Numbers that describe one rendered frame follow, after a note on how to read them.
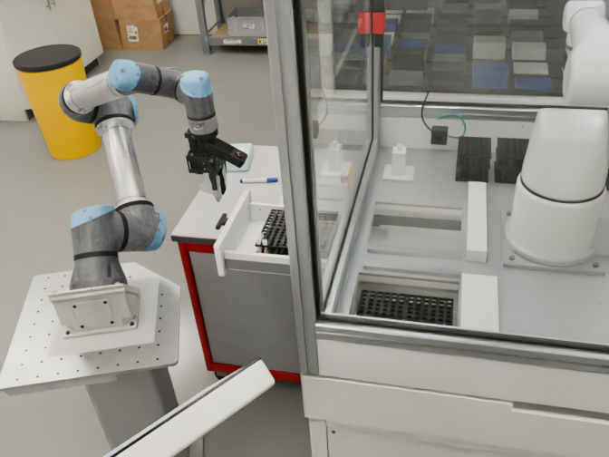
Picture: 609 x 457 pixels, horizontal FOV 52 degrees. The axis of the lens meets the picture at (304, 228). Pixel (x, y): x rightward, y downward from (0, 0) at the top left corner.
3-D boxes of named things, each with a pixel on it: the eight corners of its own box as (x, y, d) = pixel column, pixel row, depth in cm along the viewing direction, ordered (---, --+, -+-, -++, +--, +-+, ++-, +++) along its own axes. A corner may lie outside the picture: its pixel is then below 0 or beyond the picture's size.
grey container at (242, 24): (227, 36, 546) (225, 17, 536) (237, 25, 569) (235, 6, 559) (271, 37, 537) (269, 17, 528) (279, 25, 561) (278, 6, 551)
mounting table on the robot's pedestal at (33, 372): (11, 418, 160) (-5, 389, 154) (45, 303, 196) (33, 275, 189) (185, 392, 164) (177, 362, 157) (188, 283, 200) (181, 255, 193)
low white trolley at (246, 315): (207, 387, 247) (169, 234, 202) (251, 285, 295) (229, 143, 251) (351, 408, 234) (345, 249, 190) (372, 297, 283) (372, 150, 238)
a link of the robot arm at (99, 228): (65, 258, 170) (61, 210, 172) (111, 257, 179) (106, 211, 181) (83, 251, 161) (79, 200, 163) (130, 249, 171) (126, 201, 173)
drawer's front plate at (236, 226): (218, 277, 174) (213, 246, 168) (248, 218, 197) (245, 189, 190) (225, 277, 174) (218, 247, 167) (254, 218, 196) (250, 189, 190)
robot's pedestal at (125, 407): (113, 518, 205) (41, 361, 160) (122, 441, 229) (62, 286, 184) (204, 503, 207) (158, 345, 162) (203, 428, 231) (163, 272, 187)
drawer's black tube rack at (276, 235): (256, 262, 175) (255, 244, 172) (273, 226, 189) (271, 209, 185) (334, 269, 171) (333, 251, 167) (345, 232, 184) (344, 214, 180)
